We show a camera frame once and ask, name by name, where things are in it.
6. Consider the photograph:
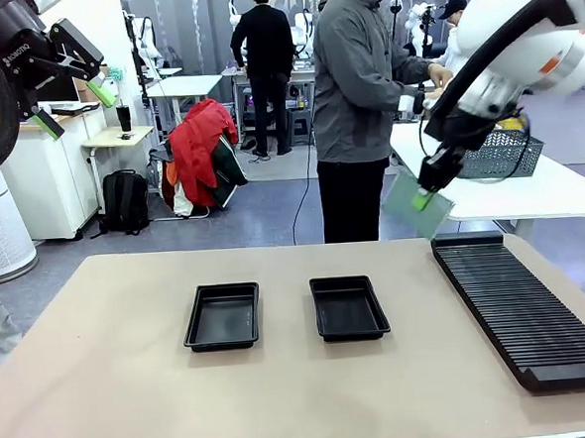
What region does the black tumbler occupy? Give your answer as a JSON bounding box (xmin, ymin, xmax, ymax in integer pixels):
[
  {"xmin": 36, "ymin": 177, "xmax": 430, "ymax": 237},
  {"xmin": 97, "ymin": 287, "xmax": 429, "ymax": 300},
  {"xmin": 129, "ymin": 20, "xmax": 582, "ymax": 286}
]
[{"xmin": 115, "ymin": 103, "xmax": 134, "ymax": 134}]

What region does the person in white hoodie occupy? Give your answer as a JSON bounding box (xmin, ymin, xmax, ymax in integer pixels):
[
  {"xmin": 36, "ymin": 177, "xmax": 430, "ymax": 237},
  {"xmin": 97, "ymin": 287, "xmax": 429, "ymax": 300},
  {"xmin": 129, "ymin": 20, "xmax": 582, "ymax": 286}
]
[{"xmin": 427, "ymin": 0, "xmax": 474, "ymax": 80}]

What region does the black slotted rack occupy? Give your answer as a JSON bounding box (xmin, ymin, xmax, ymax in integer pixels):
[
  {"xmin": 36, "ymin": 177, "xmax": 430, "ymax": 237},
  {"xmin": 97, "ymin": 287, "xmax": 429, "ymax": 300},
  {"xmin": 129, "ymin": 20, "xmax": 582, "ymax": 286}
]
[{"xmin": 430, "ymin": 224, "xmax": 585, "ymax": 399}]

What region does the white cabinet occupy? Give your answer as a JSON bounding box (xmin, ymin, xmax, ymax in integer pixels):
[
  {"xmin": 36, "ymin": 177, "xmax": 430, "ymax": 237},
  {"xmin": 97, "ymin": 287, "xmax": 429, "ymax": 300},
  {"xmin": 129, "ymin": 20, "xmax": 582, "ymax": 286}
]
[{"xmin": 0, "ymin": 105, "xmax": 117, "ymax": 245}]

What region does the person right hand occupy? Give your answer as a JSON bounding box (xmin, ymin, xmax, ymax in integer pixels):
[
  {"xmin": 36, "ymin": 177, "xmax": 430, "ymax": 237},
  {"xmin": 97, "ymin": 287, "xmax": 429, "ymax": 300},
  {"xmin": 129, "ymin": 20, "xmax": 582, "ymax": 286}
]
[{"xmin": 425, "ymin": 61, "xmax": 455, "ymax": 91}]

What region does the person in black clothes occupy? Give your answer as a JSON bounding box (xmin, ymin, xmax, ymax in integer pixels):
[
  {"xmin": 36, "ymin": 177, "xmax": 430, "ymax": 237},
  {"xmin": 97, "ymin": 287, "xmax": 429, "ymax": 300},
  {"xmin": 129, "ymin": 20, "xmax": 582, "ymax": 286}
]
[{"xmin": 226, "ymin": 0, "xmax": 302, "ymax": 160}]

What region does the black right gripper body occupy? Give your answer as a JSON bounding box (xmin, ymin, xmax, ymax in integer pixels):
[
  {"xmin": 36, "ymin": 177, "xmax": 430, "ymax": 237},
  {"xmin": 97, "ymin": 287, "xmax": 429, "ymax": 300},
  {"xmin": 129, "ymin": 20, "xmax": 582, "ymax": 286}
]
[{"xmin": 423, "ymin": 105, "xmax": 506, "ymax": 156}]

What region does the green perforated circuit board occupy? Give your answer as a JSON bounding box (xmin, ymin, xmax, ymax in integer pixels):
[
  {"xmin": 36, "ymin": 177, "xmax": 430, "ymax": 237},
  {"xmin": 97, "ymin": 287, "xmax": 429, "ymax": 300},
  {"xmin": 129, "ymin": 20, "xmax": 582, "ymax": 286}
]
[{"xmin": 381, "ymin": 167, "xmax": 458, "ymax": 244}]

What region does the grey plastic mesh basket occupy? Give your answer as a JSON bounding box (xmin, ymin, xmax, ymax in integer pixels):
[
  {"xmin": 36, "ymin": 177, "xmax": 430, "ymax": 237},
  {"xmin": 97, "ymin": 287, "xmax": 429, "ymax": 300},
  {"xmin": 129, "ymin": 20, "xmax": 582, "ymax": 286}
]
[{"xmin": 453, "ymin": 123, "xmax": 548, "ymax": 183}]

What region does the small wooden side table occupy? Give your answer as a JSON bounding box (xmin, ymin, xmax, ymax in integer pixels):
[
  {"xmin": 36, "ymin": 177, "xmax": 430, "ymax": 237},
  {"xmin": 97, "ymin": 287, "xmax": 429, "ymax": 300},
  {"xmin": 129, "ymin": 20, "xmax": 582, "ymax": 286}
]
[{"xmin": 80, "ymin": 123, "xmax": 160, "ymax": 213}]

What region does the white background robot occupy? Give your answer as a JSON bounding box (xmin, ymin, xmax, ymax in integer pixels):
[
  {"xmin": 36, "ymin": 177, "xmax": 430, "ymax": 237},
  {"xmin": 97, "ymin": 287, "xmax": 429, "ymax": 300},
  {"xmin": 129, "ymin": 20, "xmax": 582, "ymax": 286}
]
[
  {"xmin": 128, "ymin": 13, "xmax": 162, "ymax": 81},
  {"xmin": 403, "ymin": 1, "xmax": 437, "ymax": 50}
]

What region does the black ESD tray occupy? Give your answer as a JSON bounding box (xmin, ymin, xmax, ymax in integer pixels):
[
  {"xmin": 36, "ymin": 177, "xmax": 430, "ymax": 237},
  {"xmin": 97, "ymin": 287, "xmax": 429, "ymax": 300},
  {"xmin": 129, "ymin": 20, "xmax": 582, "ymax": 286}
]
[
  {"xmin": 179, "ymin": 280, "xmax": 264, "ymax": 355},
  {"xmin": 308, "ymin": 273, "xmax": 393, "ymax": 345}
]

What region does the white table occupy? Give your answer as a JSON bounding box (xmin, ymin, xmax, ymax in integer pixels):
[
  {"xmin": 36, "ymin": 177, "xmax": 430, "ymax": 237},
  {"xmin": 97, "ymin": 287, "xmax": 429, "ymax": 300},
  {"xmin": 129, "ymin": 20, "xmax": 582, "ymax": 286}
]
[
  {"xmin": 388, "ymin": 111, "xmax": 585, "ymax": 244},
  {"xmin": 144, "ymin": 72, "xmax": 227, "ymax": 140}
]

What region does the red jacket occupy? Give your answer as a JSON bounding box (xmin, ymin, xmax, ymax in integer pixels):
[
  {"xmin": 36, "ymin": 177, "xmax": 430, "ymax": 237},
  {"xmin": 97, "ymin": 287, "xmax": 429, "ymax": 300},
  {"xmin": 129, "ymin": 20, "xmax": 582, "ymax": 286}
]
[{"xmin": 166, "ymin": 96, "xmax": 244, "ymax": 211}]

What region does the black right arm hose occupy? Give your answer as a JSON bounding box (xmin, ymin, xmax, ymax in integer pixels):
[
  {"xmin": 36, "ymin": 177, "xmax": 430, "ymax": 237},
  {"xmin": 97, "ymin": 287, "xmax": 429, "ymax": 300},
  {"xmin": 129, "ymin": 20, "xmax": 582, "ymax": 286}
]
[{"xmin": 415, "ymin": 0, "xmax": 585, "ymax": 143}]

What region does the grey stool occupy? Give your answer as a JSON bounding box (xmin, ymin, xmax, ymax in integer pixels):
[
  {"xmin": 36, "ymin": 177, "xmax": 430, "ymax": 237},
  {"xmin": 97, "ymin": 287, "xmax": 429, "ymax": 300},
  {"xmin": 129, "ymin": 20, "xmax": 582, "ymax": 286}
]
[{"xmin": 285, "ymin": 107, "xmax": 315, "ymax": 149}]

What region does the person in grey jacket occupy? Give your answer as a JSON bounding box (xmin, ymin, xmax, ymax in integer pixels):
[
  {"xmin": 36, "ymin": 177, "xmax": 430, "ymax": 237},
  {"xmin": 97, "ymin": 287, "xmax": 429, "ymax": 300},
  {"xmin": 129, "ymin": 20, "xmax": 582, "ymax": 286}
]
[{"xmin": 305, "ymin": 0, "xmax": 466, "ymax": 245}]

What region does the brown cardboard box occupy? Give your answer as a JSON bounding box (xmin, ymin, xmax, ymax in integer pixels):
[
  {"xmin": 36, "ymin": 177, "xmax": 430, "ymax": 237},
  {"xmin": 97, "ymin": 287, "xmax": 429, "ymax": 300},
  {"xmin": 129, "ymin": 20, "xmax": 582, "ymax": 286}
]
[{"xmin": 75, "ymin": 84, "xmax": 103, "ymax": 104}]

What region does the black floor cable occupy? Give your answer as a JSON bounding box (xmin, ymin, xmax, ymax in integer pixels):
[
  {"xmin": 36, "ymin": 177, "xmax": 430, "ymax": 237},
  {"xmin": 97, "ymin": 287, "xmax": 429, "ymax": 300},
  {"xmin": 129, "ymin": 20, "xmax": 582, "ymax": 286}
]
[{"xmin": 286, "ymin": 142, "xmax": 324, "ymax": 247}]

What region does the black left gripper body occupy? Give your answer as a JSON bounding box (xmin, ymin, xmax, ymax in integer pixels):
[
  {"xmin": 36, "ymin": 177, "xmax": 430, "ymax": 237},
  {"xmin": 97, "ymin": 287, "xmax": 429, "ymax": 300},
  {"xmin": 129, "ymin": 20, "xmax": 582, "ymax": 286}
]
[{"xmin": 0, "ymin": 0, "xmax": 63, "ymax": 122}]

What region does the person right forearm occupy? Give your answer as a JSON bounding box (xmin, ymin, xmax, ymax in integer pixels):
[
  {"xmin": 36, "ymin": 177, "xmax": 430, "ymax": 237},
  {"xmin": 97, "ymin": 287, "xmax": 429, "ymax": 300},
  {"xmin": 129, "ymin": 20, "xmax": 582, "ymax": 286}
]
[{"xmin": 389, "ymin": 46, "xmax": 434, "ymax": 80}]

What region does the black backpack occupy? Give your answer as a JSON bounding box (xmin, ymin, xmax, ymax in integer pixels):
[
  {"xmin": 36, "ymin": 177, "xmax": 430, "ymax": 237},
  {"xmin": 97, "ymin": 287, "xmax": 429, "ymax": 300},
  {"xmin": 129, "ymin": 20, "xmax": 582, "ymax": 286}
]
[{"xmin": 86, "ymin": 167, "xmax": 154, "ymax": 239}]

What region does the white air purifier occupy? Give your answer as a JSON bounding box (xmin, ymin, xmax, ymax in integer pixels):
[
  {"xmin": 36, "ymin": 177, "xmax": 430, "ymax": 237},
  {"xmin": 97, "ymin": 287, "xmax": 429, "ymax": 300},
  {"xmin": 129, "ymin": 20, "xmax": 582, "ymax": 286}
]
[{"xmin": 0, "ymin": 124, "xmax": 40, "ymax": 285}]

